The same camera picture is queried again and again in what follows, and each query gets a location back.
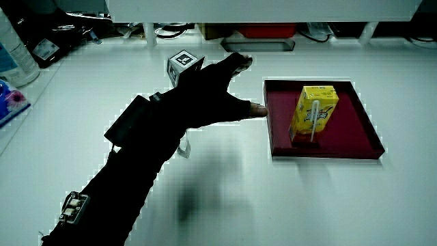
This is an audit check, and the person's left hand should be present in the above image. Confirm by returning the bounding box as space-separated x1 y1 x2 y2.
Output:
166 50 268 131

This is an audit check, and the yellow ice redtea carton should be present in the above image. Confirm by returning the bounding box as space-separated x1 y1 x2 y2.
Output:
288 85 340 144

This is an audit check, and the person's left forearm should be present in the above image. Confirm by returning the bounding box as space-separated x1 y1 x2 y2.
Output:
40 92 188 246

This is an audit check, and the brown cardboard box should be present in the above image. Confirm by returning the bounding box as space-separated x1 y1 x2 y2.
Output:
197 23 237 41

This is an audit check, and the grey flat tray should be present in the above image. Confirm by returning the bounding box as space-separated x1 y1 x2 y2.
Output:
220 37 296 53

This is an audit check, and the white shelf leg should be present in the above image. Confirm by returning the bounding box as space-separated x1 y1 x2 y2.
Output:
358 21 380 46
142 22 158 48

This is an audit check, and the red plastic box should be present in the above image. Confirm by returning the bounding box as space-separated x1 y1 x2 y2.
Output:
236 23 298 39

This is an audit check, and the white shelf board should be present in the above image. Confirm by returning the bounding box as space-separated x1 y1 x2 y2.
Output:
104 0 423 24

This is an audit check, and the dark red square tray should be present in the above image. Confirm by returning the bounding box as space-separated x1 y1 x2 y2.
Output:
263 79 386 161

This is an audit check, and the black bag with white label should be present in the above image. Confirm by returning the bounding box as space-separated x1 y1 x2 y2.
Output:
8 0 114 69

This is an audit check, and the white plastic bottle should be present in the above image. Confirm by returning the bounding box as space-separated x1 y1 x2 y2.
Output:
0 8 41 88

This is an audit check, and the blue floral packet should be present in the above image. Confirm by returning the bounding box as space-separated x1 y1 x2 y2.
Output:
0 79 31 129

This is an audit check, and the black cable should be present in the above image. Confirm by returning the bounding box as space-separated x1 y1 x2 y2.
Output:
407 35 437 50
154 23 196 39
298 22 335 44

